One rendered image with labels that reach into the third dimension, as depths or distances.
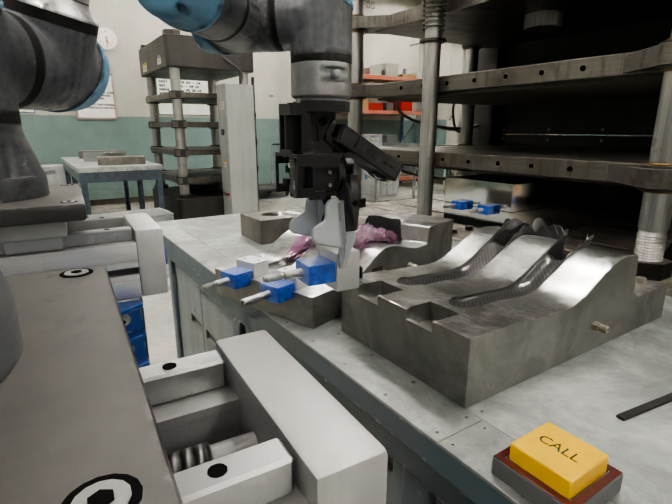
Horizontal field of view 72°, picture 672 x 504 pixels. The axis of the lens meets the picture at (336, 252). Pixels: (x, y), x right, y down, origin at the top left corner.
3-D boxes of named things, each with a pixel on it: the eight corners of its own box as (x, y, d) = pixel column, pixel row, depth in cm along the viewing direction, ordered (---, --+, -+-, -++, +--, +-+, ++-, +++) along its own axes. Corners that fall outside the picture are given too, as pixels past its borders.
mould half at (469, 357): (464, 409, 54) (473, 301, 50) (341, 330, 75) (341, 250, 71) (661, 317, 80) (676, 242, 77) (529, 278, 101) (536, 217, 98)
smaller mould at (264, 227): (261, 245, 130) (260, 220, 128) (241, 235, 142) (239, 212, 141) (321, 236, 141) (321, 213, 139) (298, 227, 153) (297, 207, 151)
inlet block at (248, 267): (211, 306, 78) (209, 276, 76) (194, 299, 81) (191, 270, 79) (269, 286, 87) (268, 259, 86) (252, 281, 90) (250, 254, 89)
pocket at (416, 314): (432, 349, 57) (434, 321, 56) (404, 334, 61) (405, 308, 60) (458, 340, 60) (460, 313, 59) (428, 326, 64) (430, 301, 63)
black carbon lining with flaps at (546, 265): (464, 325, 60) (470, 255, 58) (386, 290, 73) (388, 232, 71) (604, 279, 79) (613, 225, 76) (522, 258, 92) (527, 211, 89)
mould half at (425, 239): (313, 329, 75) (312, 265, 73) (216, 294, 91) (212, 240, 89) (450, 263, 113) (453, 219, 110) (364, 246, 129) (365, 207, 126)
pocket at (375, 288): (378, 320, 66) (379, 295, 65) (356, 308, 70) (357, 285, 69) (402, 313, 68) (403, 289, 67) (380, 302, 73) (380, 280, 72)
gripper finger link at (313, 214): (283, 252, 66) (287, 192, 62) (319, 248, 69) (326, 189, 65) (291, 262, 64) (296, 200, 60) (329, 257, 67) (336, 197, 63)
